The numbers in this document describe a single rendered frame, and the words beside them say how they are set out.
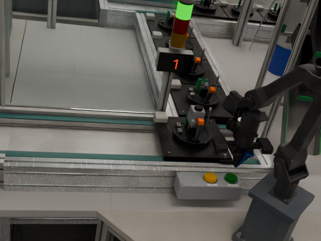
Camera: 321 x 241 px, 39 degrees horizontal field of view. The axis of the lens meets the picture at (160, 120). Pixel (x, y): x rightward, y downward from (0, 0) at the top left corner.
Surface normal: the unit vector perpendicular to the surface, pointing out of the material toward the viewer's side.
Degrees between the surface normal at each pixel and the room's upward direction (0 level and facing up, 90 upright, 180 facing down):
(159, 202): 0
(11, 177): 90
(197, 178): 0
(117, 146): 0
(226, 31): 90
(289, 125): 45
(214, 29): 90
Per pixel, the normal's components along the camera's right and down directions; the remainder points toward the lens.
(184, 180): 0.17, -0.82
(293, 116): 0.11, -0.19
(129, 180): 0.16, 0.57
